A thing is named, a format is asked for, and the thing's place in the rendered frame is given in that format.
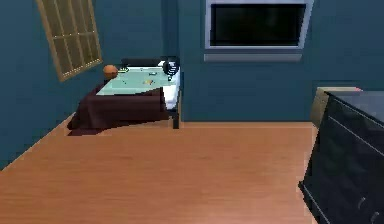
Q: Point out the small yellow object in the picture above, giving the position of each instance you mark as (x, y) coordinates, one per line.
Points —
(148, 81)

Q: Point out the small blue object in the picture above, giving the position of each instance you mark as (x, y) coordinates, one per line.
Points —
(153, 73)

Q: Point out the bed with maroon blanket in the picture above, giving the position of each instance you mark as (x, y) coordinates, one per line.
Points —
(133, 100)

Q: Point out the small green striped object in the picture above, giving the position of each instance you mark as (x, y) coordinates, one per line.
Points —
(123, 69)

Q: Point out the orange ball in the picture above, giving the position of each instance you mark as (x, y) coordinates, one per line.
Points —
(110, 71)

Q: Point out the grey framed television set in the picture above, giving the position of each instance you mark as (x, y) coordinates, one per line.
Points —
(256, 24)

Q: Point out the beige box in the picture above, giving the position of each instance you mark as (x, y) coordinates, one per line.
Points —
(319, 101)

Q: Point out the window with tan blinds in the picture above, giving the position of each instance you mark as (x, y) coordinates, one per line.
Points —
(70, 35)

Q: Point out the black chest of drawers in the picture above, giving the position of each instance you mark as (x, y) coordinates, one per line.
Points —
(350, 156)

